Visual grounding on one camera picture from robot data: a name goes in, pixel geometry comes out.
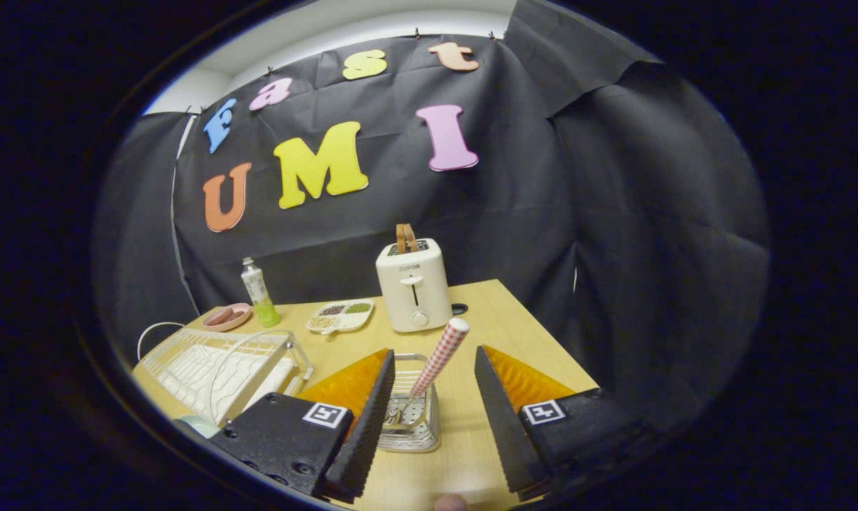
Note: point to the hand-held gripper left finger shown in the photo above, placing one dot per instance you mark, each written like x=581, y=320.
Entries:
x=368, y=433

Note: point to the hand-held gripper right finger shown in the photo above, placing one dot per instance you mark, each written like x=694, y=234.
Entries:
x=503, y=426

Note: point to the light green plate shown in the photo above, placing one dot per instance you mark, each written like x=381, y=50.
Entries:
x=201, y=426

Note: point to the pink oval dish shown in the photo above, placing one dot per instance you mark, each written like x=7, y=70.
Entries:
x=223, y=328

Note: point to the white divided tray with beans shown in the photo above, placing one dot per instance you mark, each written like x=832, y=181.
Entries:
x=350, y=323

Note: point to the white toaster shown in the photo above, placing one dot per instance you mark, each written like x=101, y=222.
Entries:
x=414, y=298

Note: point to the clear bottle with green drink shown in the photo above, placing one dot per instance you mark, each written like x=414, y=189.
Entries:
x=262, y=301

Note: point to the brown food piece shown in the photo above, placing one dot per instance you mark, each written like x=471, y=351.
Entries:
x=235, y=314
x=218, y=319

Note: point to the brown bread slice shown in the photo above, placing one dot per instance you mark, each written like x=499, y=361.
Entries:
x=412, y=238
x=401, y=238

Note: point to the black backdrop cloth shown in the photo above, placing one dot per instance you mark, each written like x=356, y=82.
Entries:
x=507, y=213

